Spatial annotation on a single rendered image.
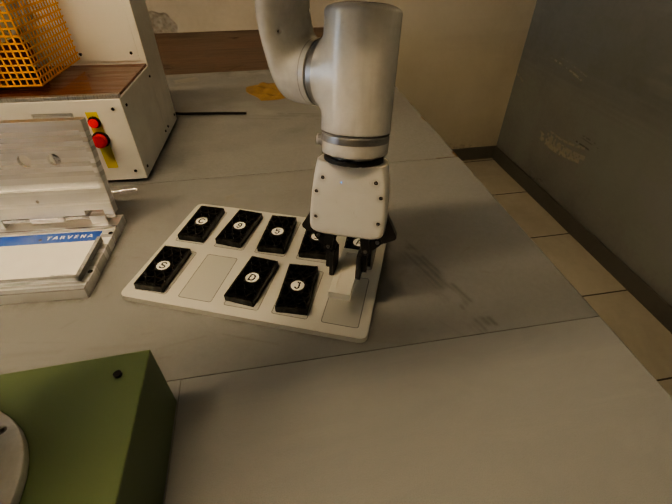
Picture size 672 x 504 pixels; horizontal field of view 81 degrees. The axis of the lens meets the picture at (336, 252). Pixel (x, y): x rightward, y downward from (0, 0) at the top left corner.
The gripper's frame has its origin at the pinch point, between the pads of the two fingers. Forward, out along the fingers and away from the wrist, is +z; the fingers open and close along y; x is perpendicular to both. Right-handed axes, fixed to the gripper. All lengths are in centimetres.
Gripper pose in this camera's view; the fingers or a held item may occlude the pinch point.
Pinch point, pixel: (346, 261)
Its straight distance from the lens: 57.0
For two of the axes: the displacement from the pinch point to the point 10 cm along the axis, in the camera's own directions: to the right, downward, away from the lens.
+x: 2.2, -4.7, 8.6
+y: 9.7, 1.4, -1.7
